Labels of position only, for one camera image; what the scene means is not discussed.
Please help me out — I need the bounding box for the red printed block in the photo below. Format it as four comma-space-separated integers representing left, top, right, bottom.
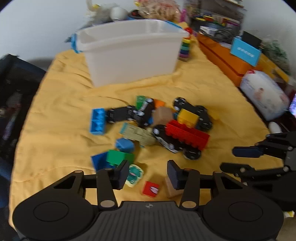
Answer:
142, 181, 161, 197

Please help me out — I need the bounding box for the white wet wipes pack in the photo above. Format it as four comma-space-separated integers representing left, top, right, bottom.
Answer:
239, 70, 290, 121

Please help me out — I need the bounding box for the orange box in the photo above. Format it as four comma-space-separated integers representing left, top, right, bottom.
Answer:
196, 32, 264, 87

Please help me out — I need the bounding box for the rainbow ring stacker toy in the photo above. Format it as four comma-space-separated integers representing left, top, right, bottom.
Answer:
178, 27, 193, 62

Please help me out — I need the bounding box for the plain wooden block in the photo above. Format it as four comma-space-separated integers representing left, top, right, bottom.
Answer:
165, 176, 185, 199

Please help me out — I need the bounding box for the yellow brick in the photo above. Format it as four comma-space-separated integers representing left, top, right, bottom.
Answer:
177, 109, 200, 128

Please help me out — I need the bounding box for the white plastic storage bin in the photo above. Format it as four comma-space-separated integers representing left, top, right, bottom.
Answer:
70, 19, 190, 88

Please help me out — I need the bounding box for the yellow box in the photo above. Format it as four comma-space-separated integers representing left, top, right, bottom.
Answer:
254, 53, 290, 84

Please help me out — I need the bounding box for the cluttered shelf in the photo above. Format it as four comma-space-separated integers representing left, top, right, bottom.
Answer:
185, 0, 246, 42

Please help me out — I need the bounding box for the dark blue hollow block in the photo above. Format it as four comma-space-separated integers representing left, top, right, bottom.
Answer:
91, 152, 116, 173

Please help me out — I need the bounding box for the clear bag of toys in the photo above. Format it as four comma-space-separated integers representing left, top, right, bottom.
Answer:
134, 0, 181, 23

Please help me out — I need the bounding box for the blue two-stud brick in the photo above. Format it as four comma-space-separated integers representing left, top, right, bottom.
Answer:
90, 108, 107, 135

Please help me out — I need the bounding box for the tan block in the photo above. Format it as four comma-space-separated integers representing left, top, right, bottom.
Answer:
153, 107, 173, 127

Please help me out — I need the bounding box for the white plush toy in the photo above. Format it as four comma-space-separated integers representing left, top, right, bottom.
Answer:
85, 0, 130, 24

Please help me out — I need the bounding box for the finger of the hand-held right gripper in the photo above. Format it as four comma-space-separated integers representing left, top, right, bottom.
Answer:
232, 132, 296, 161
219, 162, 288, 183

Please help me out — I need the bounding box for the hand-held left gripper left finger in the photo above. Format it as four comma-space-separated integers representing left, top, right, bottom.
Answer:
47, 160, 130, 211

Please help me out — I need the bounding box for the teal and cream printed block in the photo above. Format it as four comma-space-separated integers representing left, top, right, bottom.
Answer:
125, 164, 145, 188

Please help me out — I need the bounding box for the blue card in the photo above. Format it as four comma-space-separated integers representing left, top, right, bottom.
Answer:
230, 37, 262, 67

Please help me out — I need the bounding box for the green brick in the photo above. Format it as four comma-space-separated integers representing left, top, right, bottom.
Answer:
106, 150, 135, 168

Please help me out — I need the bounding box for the long red brick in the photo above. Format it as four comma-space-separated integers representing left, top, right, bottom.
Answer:
165, 120, 211, 151

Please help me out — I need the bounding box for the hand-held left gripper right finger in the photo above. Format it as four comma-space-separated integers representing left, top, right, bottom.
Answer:
167, 160, 245, 211

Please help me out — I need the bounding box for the black box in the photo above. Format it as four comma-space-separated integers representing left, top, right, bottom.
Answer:
240, 31, 263, 50

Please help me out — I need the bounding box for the green printed block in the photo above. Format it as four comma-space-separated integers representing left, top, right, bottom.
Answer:
136, 95, 149, 110

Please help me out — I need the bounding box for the black and blue bag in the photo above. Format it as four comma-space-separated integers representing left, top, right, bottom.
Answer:
0, 54, 47, 210

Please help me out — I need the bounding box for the light blue cube block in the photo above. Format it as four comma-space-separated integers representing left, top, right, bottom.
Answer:
115, 138, 135, 154

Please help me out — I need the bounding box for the yellow blanket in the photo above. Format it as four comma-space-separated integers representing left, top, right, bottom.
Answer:
9, 22, 286, 234

